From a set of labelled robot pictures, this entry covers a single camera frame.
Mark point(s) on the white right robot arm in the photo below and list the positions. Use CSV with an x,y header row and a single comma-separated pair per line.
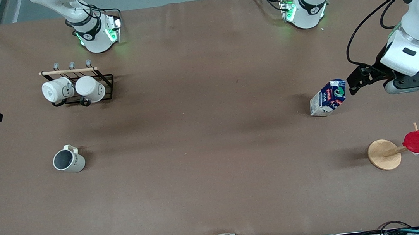
x,y
94,36

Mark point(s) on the wooden mug tree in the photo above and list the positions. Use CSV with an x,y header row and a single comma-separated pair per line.
x,y
383,155

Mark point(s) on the blue white milk carton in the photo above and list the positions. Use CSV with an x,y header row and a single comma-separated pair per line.
x,y
329,99

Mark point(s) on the brown table cover sheet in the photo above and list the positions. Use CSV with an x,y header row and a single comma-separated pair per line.
x,y
215,171

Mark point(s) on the beige mug with lettering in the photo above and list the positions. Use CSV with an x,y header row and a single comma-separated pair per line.
x,y
72,163

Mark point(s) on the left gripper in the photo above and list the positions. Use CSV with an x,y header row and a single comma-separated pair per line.
x,y
376,69

